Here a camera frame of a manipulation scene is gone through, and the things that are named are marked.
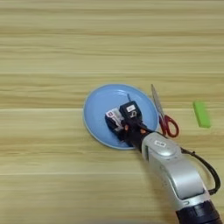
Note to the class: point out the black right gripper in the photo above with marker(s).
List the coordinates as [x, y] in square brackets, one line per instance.
[132, 134]

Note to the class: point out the green rectangular block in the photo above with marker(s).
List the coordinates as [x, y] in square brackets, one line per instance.
[201, 115]

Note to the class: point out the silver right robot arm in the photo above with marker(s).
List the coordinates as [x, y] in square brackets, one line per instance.
[178, 172]

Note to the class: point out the round blue plate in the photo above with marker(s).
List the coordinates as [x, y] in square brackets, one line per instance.
[99, 110]

